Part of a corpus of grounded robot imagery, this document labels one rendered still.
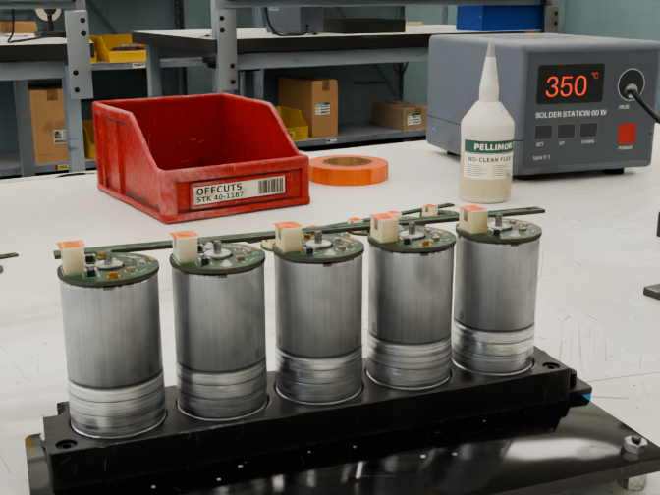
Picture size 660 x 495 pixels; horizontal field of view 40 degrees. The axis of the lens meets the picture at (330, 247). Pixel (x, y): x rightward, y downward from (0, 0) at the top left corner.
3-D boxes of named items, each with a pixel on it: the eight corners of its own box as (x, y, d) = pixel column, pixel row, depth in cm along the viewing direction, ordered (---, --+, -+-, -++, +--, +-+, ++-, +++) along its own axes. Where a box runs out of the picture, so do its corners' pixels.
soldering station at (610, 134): (653, 175, 66) (667, 41, 64) (514, 186, 63) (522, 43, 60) (543, 143, 80) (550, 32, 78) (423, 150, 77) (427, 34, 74)
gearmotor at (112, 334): (176, 460, 23) (166, 270, 22) (78, 476, 23) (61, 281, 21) (158, 419, 26) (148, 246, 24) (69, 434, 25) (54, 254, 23)
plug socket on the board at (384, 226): (407, 241, 25) (407, 217, 25) (378, 244, 25) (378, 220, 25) (395, 234, 26) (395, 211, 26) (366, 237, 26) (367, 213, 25)
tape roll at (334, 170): (289, 180, 65) (289, 163, 65) (336, 167, 70) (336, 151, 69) (359, 190, 62) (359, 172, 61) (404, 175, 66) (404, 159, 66)
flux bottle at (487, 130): (478, 205, 57) (485, 42, 54) (447, 195, 60) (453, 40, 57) (522, 200, 58) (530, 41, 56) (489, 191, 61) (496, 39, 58)
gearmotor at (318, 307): (374, 425, 25) (377, 248, 24) (292, 440, 25) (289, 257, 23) (343, 391, 28) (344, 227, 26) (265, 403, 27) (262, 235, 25)
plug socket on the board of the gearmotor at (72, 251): (96, 272, 22) (94, 246, 22) (60, 276, 22) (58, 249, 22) (92, 263, 23) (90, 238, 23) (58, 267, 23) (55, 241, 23)
